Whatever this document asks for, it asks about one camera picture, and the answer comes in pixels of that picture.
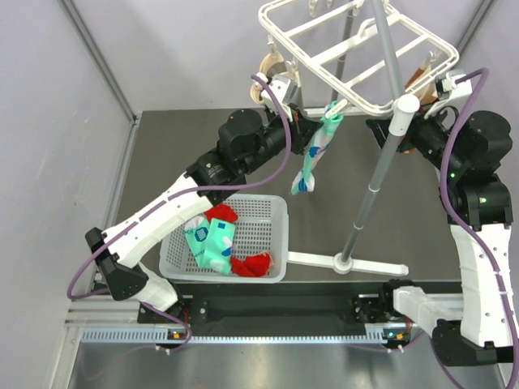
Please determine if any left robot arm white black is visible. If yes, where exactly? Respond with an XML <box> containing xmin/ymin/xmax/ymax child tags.
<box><xmin>85</xmin><ymin>106</ymin><xmax>322</xmax><ymax>322</ymax></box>

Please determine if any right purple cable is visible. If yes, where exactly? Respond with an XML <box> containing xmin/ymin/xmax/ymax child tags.
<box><xmin>427</xmin><ymin>66</ymin><xmax>519</xmax><ymax>386</ymax></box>

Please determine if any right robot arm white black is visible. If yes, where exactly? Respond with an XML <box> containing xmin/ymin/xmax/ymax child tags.
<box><xmin>378</xmin><ymin>110</ymin><xmax>517</xmax><ymax>367</ymax></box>

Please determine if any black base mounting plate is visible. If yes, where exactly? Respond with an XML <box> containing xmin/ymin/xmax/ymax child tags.
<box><xmin>137</xmin><ymin>294</ymin><xmax>410</xmax><ymax>327</ymax></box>

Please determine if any red sock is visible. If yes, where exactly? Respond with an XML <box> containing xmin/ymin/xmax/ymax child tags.
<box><xmin>230</xmin><ymin>252</ymin><xmax>272</xmax><ymax>278</ymax></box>
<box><xmin>204</xmin><ymin>203</ymin><xmax>238</xmax><ymax>224</ymax></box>

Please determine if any purple cable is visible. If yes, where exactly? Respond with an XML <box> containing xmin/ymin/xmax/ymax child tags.
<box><xmin>66</xmin><ymin>72</ymin><xmax>293</xmax><ymax>353</ymax></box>
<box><xmin>427</xmin><ymin>66</ymin><xmax>519</xmax><ymax>386</ymax></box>

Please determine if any mint green patterned sock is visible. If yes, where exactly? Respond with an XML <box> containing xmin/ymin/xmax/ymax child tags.
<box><xmin>290</xmin><ymin>100</ymin><xmax>347</xmax><ymax>195</ymax></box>

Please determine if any beige cuffed sock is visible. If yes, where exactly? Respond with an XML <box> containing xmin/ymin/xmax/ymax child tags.
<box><xmin>250</xmin><ymin>53</ymin><xmax>302</xmax><ymax>104</ymax></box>

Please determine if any orange brown sock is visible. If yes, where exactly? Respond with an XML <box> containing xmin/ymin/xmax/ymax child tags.
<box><xmin>403</xmin><ymin>56</ymin><xmax>439</xmax><ymax>107</ymax></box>

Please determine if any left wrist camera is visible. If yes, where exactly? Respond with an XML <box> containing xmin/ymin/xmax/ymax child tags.
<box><xmin>268</xmin><ymin>74</ymin><xmax>297</xmax><ymax>105</ymax></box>

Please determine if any white plastic laundry basket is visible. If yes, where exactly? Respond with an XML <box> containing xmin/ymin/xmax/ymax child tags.
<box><xmin>159</xmin><ymin>194</ymin><xmax>289</xmax><ymax>284</ymax></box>

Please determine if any red sock front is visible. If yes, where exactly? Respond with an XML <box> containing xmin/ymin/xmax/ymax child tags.
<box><xmin>230</xmin><ymin>252</ymin><xmax>272</xmax><ymax>278</ymax></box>

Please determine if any white clip sock hanger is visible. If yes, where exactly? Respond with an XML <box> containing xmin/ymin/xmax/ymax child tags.
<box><xmin>258</xmin><ymin>1</ymin><xmax>460</xmax><ymax>117</ymax></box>

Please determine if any red sock back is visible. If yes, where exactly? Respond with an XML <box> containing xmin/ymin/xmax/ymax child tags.
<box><xmin>204</xmin><ymin>203</ymin><xmax>238</xmax><ymax>224</ymax></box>

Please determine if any grey slotted cable duct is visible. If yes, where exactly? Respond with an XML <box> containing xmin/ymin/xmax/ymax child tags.
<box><xmin>81</xmin><ymin>327</ymin><xmax>409</xmax><ymax>344</ymax></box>

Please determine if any grey beige sock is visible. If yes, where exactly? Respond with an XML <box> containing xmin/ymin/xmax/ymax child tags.
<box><xmin>290</xmin><ymin>82</ymin><xmax>304</xmax><ymax>111</ymax></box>

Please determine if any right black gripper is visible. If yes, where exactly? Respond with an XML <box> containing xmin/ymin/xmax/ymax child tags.
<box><xmin>365</xmin><ymin>96</ymin><xmax>465</xmax><ymax>176</ymax></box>

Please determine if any grey drying rack stand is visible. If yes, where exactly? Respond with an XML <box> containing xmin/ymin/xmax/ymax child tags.
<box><xmin>285</xmin><ymin>0</ymin><xmax>421</xmax><ymax>276</ymax></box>

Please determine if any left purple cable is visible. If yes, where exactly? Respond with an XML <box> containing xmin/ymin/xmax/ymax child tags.
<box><xmin>66</xmin><ymin>72</ymin><xmax>293</xmax><ymax>353</ymax></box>

